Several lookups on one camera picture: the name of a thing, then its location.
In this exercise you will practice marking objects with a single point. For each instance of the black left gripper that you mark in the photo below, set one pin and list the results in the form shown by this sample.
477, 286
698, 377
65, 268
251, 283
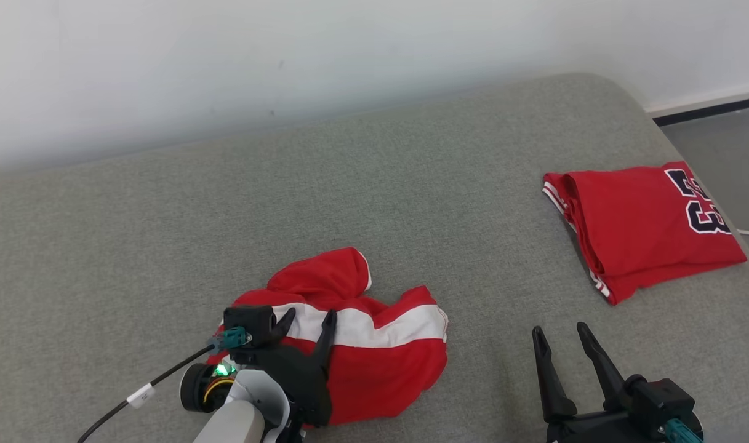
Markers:
303, 387

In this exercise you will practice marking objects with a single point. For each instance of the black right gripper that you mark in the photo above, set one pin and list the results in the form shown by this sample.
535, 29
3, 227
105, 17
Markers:
602, 427

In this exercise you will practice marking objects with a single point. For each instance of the red shorts with white stripe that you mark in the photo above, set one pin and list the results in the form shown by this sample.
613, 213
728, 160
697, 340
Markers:
380, 357

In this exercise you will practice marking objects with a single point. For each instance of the red basketball jersey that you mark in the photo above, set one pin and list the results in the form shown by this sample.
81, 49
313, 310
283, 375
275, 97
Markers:
639, 227

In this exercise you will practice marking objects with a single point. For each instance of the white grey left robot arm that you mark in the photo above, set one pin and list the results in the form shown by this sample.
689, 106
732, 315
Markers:
239, 418

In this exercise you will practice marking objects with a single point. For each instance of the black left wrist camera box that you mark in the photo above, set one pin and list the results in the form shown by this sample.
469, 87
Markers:
251, 323

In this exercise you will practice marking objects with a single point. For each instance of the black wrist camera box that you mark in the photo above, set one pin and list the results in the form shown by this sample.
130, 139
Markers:
660, 400
251, 323

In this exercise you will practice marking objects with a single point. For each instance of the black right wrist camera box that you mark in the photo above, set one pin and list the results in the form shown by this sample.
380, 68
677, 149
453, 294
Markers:
660, 400

